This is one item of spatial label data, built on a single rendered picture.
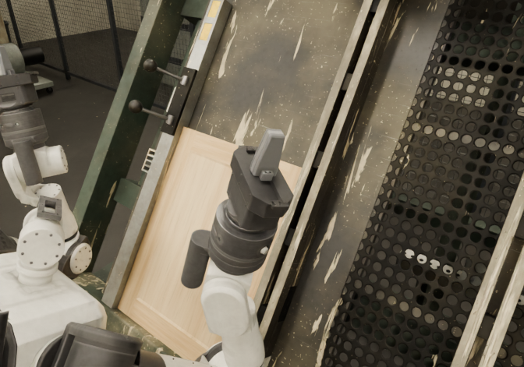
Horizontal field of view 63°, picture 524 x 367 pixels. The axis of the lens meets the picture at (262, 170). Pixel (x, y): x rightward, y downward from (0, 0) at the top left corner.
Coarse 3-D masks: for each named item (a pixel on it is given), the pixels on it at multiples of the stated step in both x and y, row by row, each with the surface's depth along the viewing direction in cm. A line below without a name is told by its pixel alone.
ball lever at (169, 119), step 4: (136, 100) 118; (132, 104) 117; (136, 104) 117; (140, 104) 118; (132, 108) 117; (136, 108) 117; (140, 108) 118; (144, 108) 120; (132, 112) 119; (136, 112) 118; (148, 112) 120; (152, 112) 121; (156, 116) 122; (160, 116) 122; (164, 116) 122; (168, 116) 123; (172, 116) 123; (168, 120) 123; (172, 120) 123
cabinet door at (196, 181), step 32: (192, 160) 121; (224, 160) 115; (160, 192) 125; (192, 192) 119; (224, 192) 114; (160, 224) 123; (192, 224) 117; (160, 256) 121; (128, 288) 125; (160, 288) 119; (256, 288) 104; (160, 320) 117; (192, 320) 112; (192, 352) 110
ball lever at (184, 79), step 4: (148, 60) 117; (152, 60) 118; (144, 64) 117; (148, 64) 117; (152, 64) 117; (156, 64) 118; (144, 68) 118; (148, 68) 117; (152, 68) 117; (156, 68) 118; (164, 72) 120; (168, 72) 121; (172, 76) 121; (176, 76) 122; (184, 76) 122; (180, 80) 123; (184, 80) 122; (184, 84) 123
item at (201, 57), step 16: (224, 0) 123; (224, 16) 125; (208, 48) 124; (192, 64) 125; (208, 64) 126; (192, 96) 124; (192, 112) 126; (160, 144) 125; (176, 144) 125; (160, 160) 124; (160, 176) 124; (144, 192) 125; (144, 208) 124; (144, 224) 124; (128, 240) 125; (128, 256) 124; (112, 272) 126; (128, 272) 125; (112, 288) 125; (112, 304) 124
